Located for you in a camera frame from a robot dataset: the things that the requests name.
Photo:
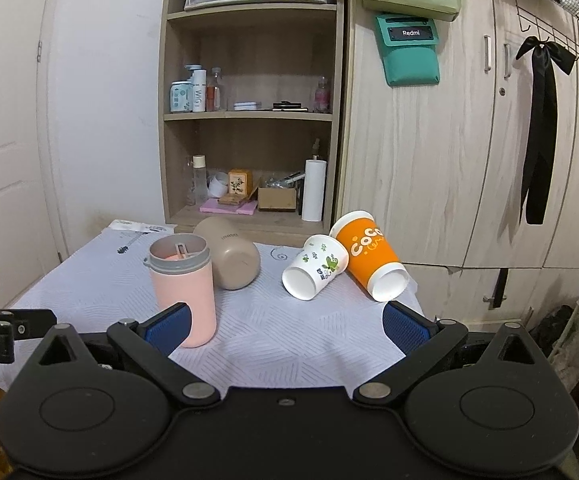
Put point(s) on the teal pouch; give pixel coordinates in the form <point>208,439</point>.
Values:
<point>409,60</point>

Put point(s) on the white door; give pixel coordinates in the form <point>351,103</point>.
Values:
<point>4,135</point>

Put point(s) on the clear bottle beige cap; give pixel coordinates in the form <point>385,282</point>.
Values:
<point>199,180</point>

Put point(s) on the pink cup grey rim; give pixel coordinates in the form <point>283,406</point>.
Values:
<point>184,290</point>

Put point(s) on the black flat item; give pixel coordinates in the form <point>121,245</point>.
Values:
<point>289,106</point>

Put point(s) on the white pump bottle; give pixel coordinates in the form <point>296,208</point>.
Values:
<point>198,90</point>

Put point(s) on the black ribbon bow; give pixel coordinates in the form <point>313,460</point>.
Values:
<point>539,135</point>

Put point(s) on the brown wooden box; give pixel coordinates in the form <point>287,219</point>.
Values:
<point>232,199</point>

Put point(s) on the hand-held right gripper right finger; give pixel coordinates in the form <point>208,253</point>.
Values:
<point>403,330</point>

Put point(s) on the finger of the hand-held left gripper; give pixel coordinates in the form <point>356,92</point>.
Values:
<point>29,321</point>

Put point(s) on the orange paper cup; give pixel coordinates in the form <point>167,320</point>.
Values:
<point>369,255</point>

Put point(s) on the dark bag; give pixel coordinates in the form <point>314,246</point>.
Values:
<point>557,332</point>

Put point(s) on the clear bottle red liquid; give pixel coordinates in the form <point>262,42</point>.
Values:
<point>214,91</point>

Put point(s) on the teal white canister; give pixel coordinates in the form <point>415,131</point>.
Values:
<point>180,97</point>

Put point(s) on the brown cardboard box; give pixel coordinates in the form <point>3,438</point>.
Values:
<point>275,197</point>

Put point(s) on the white patterned tablecloth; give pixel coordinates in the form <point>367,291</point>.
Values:
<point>279,330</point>

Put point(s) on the white small mug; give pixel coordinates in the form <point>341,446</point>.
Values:
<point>218,185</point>

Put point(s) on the wooden shelf unit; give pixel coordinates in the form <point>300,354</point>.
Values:
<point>249,135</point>

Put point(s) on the white flat case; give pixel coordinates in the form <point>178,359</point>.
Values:
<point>247,106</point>

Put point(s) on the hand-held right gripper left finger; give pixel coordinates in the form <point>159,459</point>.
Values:
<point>169,329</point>

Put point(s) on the beige plastic cup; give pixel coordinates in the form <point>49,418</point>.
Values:
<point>232,255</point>

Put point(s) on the clear plastic packet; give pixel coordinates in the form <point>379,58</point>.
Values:
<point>137,227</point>

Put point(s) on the white paper cup green print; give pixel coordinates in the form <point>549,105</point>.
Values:
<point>314,267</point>

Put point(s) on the white paper towel roll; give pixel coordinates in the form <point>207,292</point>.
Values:
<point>313,190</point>

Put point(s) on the pink small bottle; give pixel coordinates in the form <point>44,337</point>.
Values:
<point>321,96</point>

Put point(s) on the light wooden wardrobe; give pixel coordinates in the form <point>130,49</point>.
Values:
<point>449,150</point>

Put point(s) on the yellow printed box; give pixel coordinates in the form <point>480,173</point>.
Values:
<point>240,181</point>

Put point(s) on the pink flat pad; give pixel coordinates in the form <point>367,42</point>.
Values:
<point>227,207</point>

